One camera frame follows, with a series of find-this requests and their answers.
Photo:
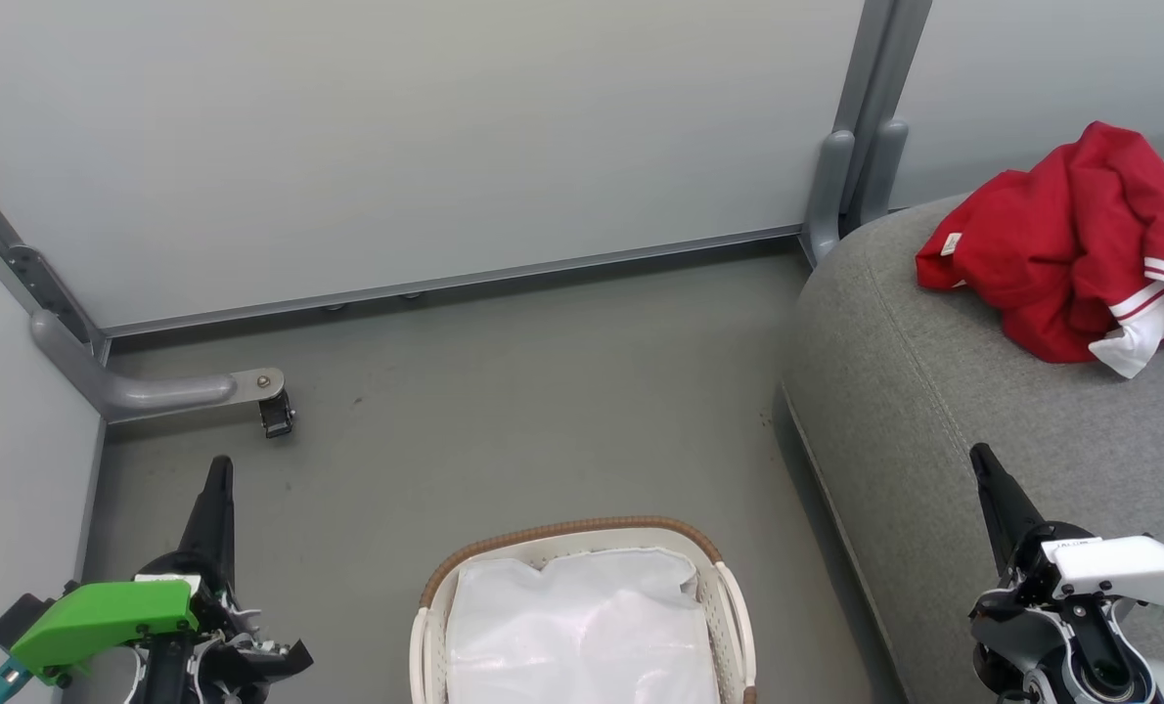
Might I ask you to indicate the grey partition post single foot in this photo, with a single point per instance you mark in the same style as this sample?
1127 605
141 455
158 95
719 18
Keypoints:
132 391

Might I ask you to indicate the grey partition base rail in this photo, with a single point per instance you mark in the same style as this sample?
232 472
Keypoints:
445 284

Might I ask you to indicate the black caster wheel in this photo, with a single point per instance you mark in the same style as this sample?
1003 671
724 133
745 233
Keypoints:
277 416

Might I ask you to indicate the grey fabric sofa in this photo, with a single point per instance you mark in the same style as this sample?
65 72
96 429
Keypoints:
934 411

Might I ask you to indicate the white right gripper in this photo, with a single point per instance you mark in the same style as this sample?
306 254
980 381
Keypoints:
1120 567

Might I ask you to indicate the white cloth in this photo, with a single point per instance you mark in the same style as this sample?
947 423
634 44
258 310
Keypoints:
582 626

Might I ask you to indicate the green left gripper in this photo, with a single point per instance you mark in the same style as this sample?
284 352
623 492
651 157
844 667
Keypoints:
103 616

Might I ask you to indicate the white laundry basket brown rim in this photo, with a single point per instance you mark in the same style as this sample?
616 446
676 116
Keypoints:
729 626

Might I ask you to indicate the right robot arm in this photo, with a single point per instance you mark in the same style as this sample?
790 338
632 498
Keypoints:
1061 645

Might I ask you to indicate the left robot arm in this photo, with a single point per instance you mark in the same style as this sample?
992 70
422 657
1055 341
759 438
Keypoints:
166 675

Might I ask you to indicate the red garment with white trim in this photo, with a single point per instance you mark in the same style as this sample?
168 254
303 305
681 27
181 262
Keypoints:
1052 244

